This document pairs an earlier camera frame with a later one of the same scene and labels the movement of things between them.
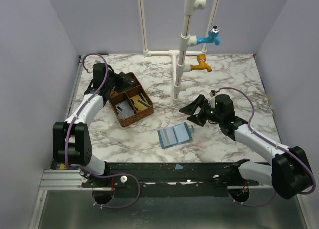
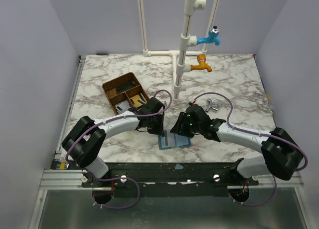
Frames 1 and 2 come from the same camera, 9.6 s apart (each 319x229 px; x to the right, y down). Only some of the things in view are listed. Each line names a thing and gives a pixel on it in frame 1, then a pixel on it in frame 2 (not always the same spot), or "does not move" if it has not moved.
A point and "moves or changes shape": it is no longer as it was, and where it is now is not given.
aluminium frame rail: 56,179 does not move
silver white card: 124,109 does not move
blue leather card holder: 175,135 moves or changes shape
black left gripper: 122,79 → 157,125
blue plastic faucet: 213,37 does not move
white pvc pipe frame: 192,1 does not move
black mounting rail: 168,179 does not move
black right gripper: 199,112 → 180,125
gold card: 138,105 does not move
